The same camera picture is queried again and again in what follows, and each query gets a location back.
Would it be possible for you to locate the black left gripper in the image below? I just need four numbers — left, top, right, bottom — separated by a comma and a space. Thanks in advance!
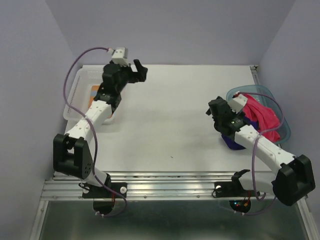
114, 59, 146, 93

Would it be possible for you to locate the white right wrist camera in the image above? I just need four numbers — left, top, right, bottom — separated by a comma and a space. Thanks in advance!
227, 92, 248, 113

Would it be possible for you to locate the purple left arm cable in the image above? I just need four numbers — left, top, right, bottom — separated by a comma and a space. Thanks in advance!
62, 46, 128, 218

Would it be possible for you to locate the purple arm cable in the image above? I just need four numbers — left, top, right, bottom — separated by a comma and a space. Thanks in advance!
233, 91, 285, 217
62, 46, 128, 218

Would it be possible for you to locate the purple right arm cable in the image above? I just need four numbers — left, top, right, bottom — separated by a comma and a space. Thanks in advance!
233, 91, 285, 217

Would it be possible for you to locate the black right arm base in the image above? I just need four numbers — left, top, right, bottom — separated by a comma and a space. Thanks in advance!
211, 169, 254, 215

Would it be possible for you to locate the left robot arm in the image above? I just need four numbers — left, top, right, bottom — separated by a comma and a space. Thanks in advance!
53, 59, 148, 197

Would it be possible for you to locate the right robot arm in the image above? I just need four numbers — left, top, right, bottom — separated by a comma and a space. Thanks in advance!
206, 93, 316, 206

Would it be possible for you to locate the pink towel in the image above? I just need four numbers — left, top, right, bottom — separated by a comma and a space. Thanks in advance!
243, 94, 280, 132

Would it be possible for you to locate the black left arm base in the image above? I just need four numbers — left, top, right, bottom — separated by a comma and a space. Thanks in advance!
78, 174, 128, 218

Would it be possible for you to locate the orange polka dot towel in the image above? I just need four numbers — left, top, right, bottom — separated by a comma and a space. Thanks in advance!
88, 85, 100, 107

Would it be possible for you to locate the aluminium mounting rail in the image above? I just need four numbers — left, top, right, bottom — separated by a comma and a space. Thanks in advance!
41, 171, 308, 201

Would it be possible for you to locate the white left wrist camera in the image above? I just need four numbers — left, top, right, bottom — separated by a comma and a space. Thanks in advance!
107, 47, 129, 67

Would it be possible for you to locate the purple towel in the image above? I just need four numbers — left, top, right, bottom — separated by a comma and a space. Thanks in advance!
221, 116, 260, 151

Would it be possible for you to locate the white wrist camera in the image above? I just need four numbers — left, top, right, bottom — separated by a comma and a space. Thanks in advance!
107, 47, 129, 67
227, 92, 248, 113

